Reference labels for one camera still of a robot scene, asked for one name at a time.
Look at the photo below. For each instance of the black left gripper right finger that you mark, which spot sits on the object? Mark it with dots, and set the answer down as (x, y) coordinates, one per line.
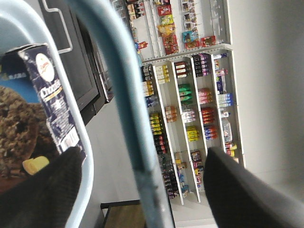
(238, 199)

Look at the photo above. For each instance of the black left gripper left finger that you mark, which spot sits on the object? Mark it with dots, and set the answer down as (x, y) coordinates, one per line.
(46, 199)

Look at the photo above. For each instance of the dark blue cookie box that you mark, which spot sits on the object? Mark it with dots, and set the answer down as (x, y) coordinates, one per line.
(36, 123)

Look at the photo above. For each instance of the light blue plastic basket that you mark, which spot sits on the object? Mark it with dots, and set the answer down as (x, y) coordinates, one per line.
(23, 26)

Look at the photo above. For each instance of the dark wooden produce stand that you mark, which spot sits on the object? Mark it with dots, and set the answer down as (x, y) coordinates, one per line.
(123, 214)

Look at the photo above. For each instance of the white store shelving unit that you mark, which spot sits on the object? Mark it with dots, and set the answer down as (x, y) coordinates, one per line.
(189, 85)

